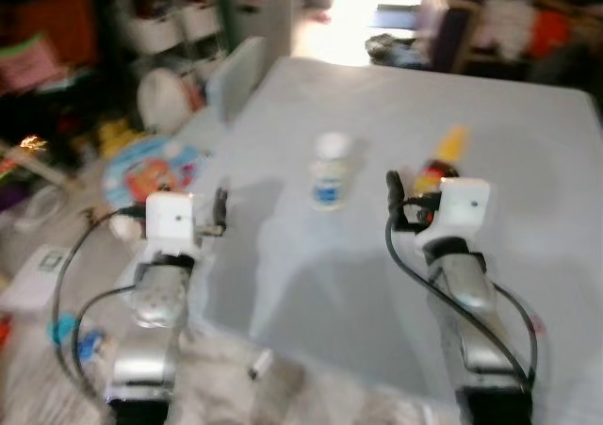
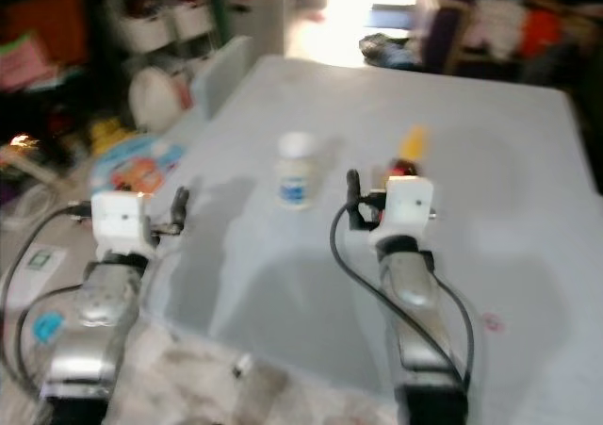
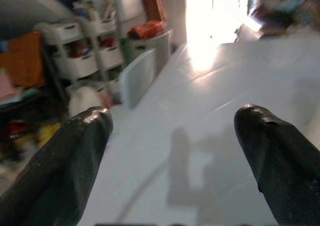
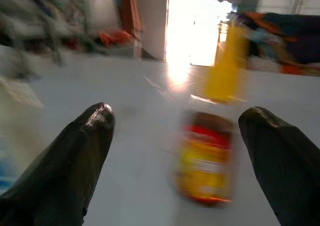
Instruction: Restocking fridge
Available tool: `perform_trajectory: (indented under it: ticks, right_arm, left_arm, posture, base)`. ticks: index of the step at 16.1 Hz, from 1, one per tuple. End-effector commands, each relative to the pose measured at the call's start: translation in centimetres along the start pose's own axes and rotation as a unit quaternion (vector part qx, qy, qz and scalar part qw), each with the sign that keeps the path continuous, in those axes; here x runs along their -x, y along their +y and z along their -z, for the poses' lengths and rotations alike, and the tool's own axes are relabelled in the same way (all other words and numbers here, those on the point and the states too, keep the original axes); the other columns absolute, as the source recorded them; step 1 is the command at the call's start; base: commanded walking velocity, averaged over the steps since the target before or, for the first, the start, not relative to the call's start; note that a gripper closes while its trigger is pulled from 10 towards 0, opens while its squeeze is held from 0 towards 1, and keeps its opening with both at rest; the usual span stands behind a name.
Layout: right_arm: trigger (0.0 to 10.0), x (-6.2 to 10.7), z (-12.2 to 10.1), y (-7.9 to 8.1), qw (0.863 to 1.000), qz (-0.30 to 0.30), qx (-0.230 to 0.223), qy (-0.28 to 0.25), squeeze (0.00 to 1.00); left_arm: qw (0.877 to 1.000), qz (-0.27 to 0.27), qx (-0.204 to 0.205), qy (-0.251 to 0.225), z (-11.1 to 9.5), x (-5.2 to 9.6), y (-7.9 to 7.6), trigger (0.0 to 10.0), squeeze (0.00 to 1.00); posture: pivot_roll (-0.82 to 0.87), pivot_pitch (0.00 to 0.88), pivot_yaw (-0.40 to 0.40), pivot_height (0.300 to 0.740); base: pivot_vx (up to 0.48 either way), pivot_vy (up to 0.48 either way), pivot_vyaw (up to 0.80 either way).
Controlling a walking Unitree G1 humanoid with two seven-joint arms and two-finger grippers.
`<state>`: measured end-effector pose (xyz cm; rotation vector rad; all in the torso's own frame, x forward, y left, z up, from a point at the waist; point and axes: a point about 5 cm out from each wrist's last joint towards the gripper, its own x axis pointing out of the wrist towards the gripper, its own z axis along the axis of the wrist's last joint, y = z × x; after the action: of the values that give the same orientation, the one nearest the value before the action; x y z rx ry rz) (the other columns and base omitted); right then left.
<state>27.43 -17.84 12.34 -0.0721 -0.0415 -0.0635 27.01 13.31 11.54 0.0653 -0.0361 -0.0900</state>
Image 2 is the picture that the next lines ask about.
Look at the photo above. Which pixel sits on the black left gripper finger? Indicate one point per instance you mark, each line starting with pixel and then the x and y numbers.
pixel 180 204

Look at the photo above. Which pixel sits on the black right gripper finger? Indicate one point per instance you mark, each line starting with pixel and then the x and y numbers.
pixel 352 189

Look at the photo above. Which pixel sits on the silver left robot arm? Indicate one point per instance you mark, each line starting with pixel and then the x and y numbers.
pixel 99 298

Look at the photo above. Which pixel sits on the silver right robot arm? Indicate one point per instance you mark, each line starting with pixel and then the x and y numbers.
pixel 410 288

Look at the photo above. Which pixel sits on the white bottle with blue label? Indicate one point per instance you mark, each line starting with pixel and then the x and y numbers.
pixel 297 175

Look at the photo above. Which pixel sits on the yellow toy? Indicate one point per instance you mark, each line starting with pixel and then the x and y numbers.
pixel 106 135

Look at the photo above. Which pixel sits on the white card with green print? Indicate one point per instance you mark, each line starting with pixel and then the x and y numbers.
pixel 43 261

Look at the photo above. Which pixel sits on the white flat board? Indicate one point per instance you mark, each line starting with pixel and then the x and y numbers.
pixel 221 76

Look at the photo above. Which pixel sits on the small blue object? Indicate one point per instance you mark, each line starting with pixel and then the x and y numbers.
pixel 47 327

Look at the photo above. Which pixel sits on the small white cylinder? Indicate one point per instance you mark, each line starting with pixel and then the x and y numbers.
pixel 243 365

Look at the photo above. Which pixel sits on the white shelf with bins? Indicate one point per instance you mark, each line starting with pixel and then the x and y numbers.
pixel 160 20

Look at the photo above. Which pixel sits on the white cabinet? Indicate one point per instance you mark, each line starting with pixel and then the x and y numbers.
pixel 262 20

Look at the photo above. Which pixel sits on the pink and green box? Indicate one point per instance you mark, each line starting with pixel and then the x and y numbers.
pixel 21 64

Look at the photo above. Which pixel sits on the orange cabinet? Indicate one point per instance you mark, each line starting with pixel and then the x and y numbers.
pixel 57 15

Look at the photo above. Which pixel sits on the white and orange clothes pile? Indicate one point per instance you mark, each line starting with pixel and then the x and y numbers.
pixel 518 24

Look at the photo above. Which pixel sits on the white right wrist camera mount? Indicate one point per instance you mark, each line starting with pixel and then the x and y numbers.
pixel 407 204

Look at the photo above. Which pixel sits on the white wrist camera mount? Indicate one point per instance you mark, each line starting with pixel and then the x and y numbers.
pixel 118 220
pixel 407 204

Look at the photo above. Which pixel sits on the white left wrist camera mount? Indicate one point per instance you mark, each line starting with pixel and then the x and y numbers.
pixel 118 220

